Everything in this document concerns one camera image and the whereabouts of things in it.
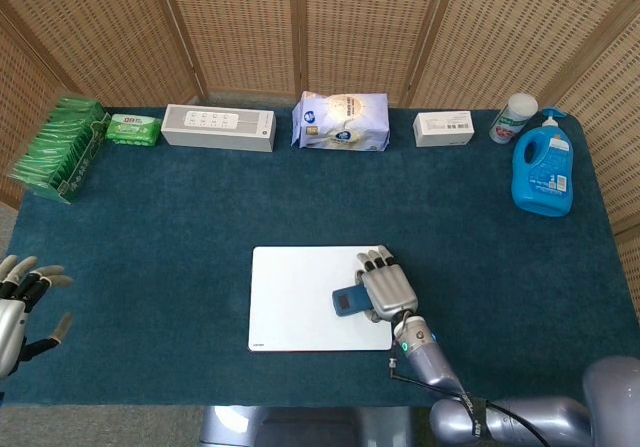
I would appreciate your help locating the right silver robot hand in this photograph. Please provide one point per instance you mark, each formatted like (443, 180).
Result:
(390, 292)

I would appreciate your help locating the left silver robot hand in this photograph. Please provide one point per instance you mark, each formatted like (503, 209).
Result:
(10, 327)

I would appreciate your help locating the blue whiteboard eraser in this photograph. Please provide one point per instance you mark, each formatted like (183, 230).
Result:
(348, 301)

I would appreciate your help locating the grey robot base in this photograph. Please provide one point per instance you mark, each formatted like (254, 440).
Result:
(300, 429)

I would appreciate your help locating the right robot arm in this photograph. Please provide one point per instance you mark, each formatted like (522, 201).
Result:
(430, 362)

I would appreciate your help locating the white rectangular whiteboard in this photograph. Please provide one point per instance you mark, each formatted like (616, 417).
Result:
(295, 302)

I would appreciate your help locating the small white cardboard box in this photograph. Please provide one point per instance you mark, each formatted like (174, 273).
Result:
(442, 129)

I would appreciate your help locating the blue white tissue pack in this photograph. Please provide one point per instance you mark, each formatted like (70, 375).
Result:
(340, 122)

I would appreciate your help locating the green tea packet display box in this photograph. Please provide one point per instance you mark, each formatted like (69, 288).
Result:
(55, 152)

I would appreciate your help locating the blue detergent pump bottle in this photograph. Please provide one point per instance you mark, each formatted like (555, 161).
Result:
(542, 177)

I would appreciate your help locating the dark teal table mat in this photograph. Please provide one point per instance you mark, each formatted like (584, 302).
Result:
(200, 217)

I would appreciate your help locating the wet wipes canister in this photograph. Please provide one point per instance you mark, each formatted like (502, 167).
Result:
(510, 122)

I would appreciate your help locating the green wipes pack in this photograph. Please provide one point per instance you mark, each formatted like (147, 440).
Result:
(132, 129)

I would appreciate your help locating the long white power strip box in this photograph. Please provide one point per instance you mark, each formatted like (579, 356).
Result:
(215, 132)

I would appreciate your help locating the woven rattan folding screen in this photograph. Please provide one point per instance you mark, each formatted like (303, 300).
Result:
(350, 17)

